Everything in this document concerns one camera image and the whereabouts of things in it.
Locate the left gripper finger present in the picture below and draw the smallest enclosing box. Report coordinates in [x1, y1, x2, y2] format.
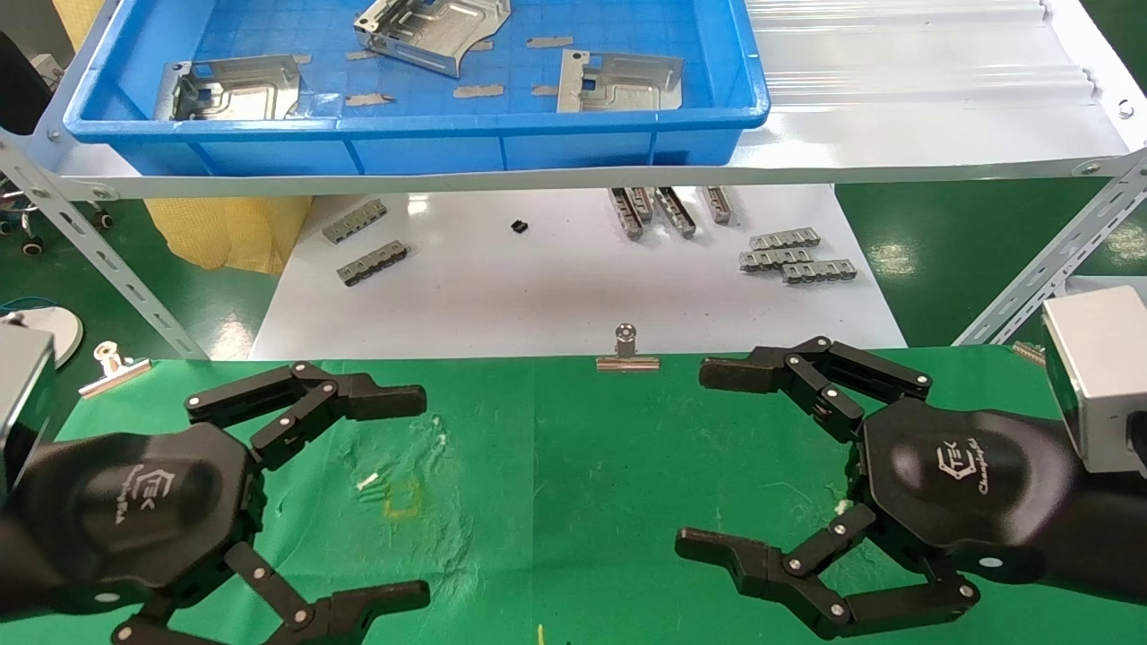
[185, 361, 428, 472]

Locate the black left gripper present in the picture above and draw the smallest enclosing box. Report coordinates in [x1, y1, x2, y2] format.
[13, 423, 432, 645]

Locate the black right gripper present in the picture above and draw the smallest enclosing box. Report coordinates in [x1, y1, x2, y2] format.
[675, 337, 1076, 640]

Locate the curved-edge sheet metal part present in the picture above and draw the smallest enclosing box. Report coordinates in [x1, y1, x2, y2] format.
[352, 0, 512, 79]

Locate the green table cloth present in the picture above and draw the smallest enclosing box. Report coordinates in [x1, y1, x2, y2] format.
[0, 345, 1147, 645]

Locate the yellow mesh bag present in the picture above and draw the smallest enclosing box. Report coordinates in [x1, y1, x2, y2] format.
[143, 195, 313, 275]
[52, 0, 110, 51]

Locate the blue plastic bin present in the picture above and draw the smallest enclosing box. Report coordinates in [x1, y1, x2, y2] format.
[63, 0, 772, 177]

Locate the perforated angle iron leg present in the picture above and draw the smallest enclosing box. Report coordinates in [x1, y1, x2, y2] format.
[0, 134, 209, 361]
[952, 148, 1147, 347]

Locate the white round base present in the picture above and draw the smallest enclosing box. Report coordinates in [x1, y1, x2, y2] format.
[0, 305, 83, 370]

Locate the flat sheet metal part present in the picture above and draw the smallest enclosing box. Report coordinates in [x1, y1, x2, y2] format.
[556, 49, 685, 114]
[154, 54, 304, 122]

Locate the white metal shelf board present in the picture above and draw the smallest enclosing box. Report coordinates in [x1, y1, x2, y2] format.
[0, 0, 1147, 200]

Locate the black office chair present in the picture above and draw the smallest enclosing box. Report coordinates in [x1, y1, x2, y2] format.
[0, 31, 116, 259]

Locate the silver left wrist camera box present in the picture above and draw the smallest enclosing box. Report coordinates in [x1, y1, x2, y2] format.
[0, 322, 56, 489]

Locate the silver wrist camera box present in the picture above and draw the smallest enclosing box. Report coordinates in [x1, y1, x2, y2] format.
[1041, 285, 1147, 474]
[0, 322, 56, 489]

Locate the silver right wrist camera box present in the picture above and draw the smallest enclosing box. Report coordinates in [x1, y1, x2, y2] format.
[1041, 285, 1147, 474]

